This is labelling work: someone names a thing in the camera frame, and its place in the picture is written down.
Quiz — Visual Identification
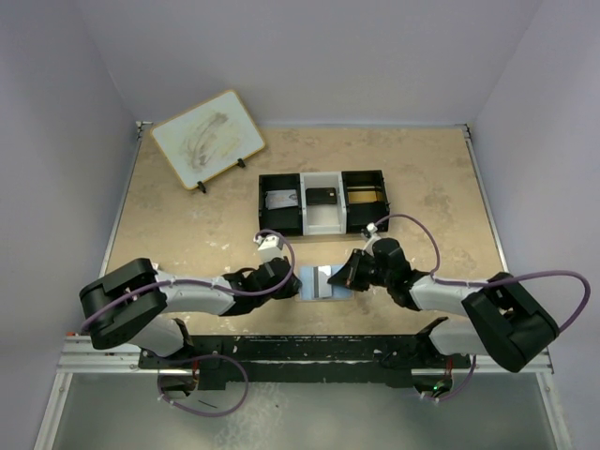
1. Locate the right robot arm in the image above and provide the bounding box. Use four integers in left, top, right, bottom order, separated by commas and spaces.
328, 238, 560, 373

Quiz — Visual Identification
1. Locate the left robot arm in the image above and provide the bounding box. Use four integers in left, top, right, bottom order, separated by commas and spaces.
79, 257, 302, 358

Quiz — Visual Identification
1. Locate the gold card in bin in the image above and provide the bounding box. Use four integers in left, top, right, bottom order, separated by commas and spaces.
348, 187, 382, 204

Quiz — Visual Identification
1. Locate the silver cards stack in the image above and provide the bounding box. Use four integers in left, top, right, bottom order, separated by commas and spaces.
265, 189, 299, 210

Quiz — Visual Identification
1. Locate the black card in bin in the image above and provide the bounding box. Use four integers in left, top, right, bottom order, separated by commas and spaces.
305, 187, 338, 206

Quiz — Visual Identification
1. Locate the left black tray bin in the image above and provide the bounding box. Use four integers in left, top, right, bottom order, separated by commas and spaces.
258, 173, 303, 236

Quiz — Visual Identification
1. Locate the black tray bin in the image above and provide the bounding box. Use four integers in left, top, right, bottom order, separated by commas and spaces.
258, 173, 303, 236
341, 170, 390, 234

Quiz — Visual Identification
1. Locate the right black tray bin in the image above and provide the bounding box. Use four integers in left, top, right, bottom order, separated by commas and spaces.
341, 170, 390, 234

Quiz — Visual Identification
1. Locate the middle white tray bin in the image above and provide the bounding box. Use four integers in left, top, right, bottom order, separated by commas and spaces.
299, 172, 347, 236

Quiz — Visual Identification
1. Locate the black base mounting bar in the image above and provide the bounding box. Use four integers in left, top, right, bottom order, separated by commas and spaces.
139, 335, 471, 388

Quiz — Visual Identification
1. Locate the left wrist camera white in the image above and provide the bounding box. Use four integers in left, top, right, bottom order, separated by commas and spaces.
254, 233, 284, 263

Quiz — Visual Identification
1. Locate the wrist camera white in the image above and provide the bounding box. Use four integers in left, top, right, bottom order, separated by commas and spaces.
254, 233, 284, 263
362, 222, 381, 255

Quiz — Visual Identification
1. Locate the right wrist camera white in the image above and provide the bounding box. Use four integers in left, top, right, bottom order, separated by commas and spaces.
362, 222, 381, 255

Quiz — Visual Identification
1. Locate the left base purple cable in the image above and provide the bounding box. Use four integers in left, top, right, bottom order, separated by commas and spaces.
157, 353, 250, 417

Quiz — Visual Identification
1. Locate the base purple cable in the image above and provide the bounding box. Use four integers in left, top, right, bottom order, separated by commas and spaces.
419, 351, 478, 404
157, 353, 250, 417

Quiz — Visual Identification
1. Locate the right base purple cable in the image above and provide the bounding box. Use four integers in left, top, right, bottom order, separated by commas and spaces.
419, 351, 478, 404

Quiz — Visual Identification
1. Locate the whiteboard with yellow frame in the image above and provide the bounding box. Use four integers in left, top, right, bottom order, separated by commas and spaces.
150, 90, 266, 192

